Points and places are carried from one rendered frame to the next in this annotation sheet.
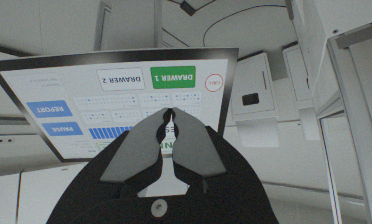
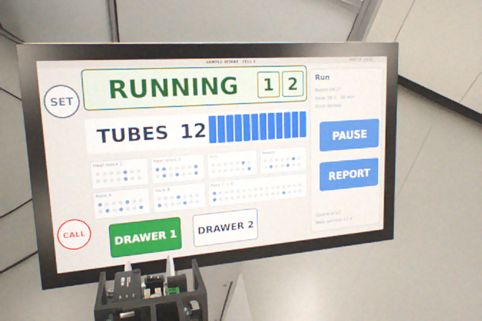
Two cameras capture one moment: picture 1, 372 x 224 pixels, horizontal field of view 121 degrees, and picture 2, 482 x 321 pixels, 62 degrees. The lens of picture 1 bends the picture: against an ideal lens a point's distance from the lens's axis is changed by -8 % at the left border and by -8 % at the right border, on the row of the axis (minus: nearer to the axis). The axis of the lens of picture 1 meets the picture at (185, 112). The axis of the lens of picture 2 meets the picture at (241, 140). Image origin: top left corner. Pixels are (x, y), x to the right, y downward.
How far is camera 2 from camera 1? 38 cm
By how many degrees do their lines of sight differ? 42
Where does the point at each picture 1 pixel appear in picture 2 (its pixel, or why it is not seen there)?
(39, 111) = (367, 170)
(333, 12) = not seen: outside the picture
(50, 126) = (366, 140)
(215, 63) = (78, 264)
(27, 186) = not seen: outside the picture
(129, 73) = (213, 237)
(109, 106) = (255, 183)
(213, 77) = (77, 243)
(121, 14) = not seen: hidden behind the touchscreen
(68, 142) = (355, 104)
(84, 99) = (290, 193)
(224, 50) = (67, 283)
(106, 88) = (250, 213)
